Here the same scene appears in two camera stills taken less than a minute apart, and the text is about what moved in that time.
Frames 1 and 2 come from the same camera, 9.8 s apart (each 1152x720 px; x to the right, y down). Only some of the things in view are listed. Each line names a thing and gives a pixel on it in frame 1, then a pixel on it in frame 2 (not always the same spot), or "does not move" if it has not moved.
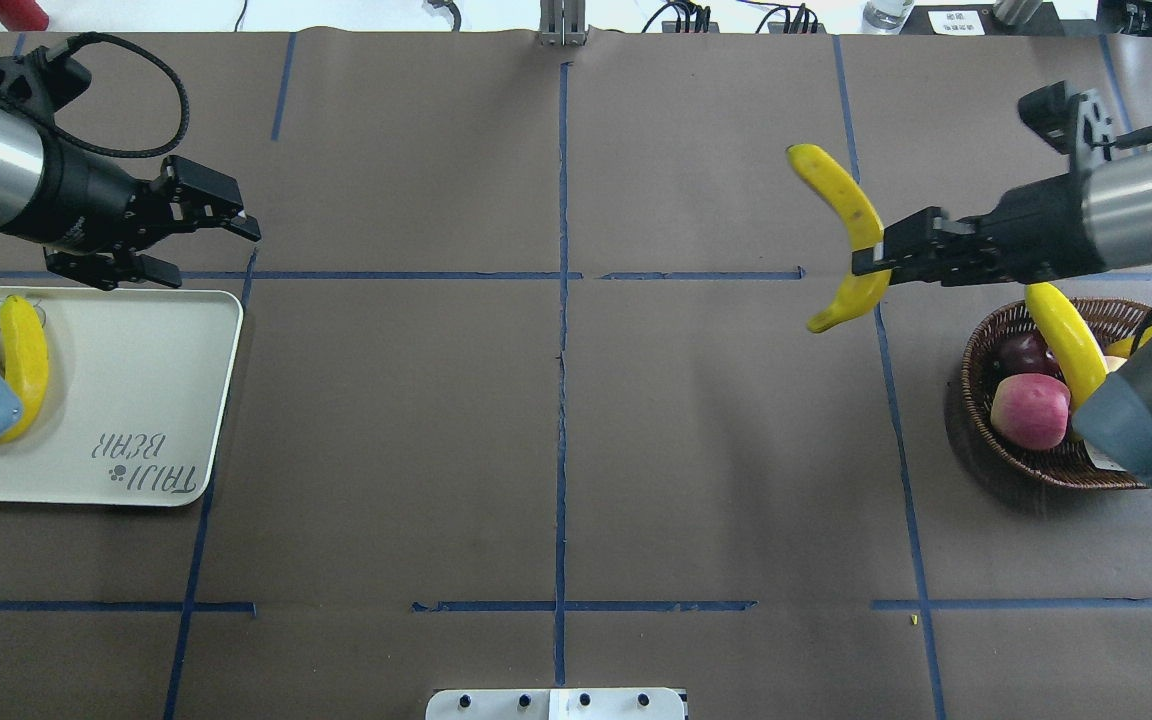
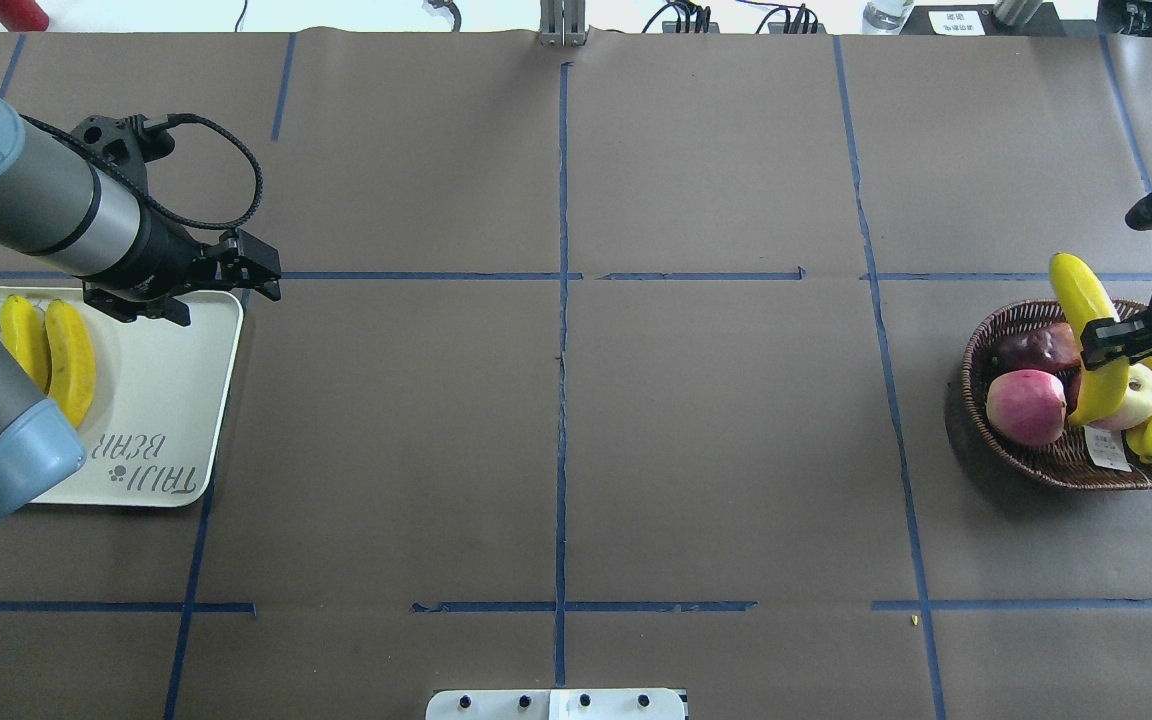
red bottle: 19,15 does not move
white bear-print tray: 137,387 does not move
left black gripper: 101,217 -> 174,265
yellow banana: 25,362 does not move
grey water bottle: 885,16 does not move
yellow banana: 864,224 -> 70,365
